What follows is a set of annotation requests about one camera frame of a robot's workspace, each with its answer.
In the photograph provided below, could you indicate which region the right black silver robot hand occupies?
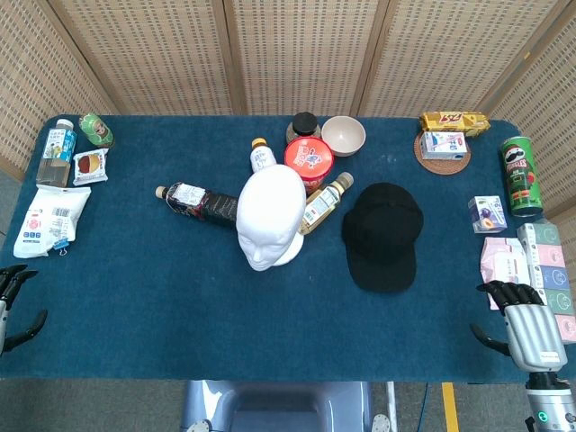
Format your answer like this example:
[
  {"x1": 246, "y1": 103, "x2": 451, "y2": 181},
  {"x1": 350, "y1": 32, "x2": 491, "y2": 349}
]
[{"x1": 470, "y1": 280, "x2": 569, "y2": 374}]

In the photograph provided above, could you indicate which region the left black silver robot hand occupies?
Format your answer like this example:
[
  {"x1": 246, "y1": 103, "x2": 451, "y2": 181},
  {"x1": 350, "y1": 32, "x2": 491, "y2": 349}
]
[{"x1": 0, "y1": 264, "x2": 49, "y2": 357}]

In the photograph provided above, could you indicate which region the black baseball cap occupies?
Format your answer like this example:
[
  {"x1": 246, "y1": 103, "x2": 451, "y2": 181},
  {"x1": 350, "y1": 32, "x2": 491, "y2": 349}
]
[{"x1": 340, "y1": 182, "x2": 425, "y2": 293}]

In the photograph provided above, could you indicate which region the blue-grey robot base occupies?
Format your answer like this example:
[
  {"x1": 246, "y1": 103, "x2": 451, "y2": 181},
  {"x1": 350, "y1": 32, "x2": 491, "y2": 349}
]
[{"x1": 182, "y1": 380, "x2": 374, "y2": 432}]

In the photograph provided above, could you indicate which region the white foam mannequin head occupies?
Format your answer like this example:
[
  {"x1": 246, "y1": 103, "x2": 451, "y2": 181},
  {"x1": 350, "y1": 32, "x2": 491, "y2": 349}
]
[{"x1": 235, "y1": 164, "x2": 307, "y2": 273}]

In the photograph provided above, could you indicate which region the white plastic bag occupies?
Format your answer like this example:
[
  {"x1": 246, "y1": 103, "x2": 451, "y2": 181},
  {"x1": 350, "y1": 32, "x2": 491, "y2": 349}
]
[{"x1": 13, "y1": 184, "x2": 93, "y2": 259}]

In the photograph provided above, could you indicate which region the multicolour tissue pack stack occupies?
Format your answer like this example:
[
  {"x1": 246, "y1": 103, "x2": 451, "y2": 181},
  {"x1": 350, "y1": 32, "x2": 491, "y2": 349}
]
[{"x1": 516, "y1": 221, "x2": 576, "y2": 346}]

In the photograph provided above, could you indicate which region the pink tissue pack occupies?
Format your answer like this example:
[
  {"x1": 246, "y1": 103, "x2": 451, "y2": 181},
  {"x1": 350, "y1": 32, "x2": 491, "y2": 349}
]
[{"x1": 479, "y1": 237, "x2": 531, "y2": 311}]

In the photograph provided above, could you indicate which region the purple white juice carton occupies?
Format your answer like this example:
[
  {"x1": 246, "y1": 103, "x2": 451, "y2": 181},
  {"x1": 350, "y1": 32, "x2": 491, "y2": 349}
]
[{"x1": 467, "y1": 194, "x2": 509, "y2": 234}]

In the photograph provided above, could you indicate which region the blue-label water bottle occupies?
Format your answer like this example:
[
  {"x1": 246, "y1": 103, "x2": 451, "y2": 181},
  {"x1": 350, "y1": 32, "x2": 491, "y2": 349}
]
[{"x1": 35, "y1": 118, "x2": 78, "y2": 188}]

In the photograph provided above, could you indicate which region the white fruit snack packet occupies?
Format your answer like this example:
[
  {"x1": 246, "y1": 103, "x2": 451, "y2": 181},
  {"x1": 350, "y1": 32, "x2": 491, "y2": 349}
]
[{"x1": 72, "y1": 148, "x2": 110, "y2": 187}]

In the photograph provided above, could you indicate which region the green Pringles can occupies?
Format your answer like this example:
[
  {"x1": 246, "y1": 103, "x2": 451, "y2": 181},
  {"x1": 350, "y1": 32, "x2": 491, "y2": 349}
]
[{"x1": 500, "y1": 135, "x2": 545, "y2": 218}]

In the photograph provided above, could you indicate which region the white metal pole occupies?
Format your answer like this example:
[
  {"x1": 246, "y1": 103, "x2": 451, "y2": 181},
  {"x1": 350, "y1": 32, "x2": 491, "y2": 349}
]
[{"x1": 385, "y1": 381, "x2": 400, "y2": 432}]

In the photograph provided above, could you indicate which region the blue felt table cover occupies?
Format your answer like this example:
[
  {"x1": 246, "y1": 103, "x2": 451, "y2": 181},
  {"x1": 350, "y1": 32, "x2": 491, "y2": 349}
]
[{"x1": 0, "y1": 114, "x2": 576, "y2": 384}]

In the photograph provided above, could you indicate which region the green matryoshka doll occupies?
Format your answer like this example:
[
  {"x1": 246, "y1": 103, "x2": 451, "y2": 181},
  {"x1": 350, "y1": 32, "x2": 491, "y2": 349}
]
[{"x1": 78, "y1": 112, "x2": 115, "y2": 149}]

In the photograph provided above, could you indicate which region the round woven coaster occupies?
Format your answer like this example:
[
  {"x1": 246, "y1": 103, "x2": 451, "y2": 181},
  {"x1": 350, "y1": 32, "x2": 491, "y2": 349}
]
[{"x1": 413, "y1": 130, "x2": 472, "y2": 174}]

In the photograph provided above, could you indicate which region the dark tea plastic bottle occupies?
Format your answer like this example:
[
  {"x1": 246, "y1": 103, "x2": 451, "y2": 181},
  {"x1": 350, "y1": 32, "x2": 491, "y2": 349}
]
[{"x1": 155, "y1": 181, "x2": 239, "y2": 229}]

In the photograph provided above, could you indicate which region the white blue milk carton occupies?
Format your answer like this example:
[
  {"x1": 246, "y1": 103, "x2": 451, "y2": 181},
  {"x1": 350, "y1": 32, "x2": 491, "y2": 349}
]
[{"x1": 421, "y1": 130, "x2": 468, "y2": 161}]

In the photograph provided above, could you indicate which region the yellow biscuit box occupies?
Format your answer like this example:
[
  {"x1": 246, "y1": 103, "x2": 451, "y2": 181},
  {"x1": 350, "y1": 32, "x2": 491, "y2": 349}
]
[{"x1": 419, "y1": 111, "x2": 491, "y2": 139}]

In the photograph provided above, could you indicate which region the pale yellow tea bottle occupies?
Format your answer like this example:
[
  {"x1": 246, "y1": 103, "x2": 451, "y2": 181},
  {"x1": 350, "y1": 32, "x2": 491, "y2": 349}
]
[{"x1": 297, "y1": 171, "x2": 355, "y2": 237}]

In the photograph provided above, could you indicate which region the beige bowl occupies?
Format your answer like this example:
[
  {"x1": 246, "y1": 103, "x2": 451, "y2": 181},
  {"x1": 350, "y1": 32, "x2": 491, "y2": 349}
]
[{"x1": 320, "y1": 115, "x2": 366, "y2": 158}]

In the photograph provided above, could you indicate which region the small white yellow-capped bottle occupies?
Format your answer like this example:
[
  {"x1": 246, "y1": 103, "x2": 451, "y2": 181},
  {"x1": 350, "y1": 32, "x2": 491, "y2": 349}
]
[{"x1": 249, "y1": 138, "x2": 278, "y2": 174}]

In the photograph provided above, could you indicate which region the red instant noodle cup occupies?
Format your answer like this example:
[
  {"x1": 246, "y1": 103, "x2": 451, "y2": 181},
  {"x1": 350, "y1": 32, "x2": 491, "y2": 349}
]
[{"x1": 283, "y1": 136, "x2": 335, "y2": 195}]

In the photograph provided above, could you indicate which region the black-lidded glass jar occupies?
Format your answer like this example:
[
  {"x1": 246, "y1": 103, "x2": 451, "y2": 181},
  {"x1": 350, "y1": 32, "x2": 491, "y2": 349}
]
[{"x1": 285, "y1": 112, "x2": 322, "y2": 145}]

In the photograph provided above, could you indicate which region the woven bamboo folding screen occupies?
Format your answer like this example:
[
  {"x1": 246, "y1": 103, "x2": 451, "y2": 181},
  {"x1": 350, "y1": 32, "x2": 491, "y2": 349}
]
[{"x1": 0, "y1": 0, "x2": 576, "y2": 217}]

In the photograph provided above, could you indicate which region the blue cable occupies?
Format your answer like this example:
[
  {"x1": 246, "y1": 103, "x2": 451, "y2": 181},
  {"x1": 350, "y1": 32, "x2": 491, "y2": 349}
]
[{"x1": 418, "y1": 382, "x2": 432, "y2": 432}]

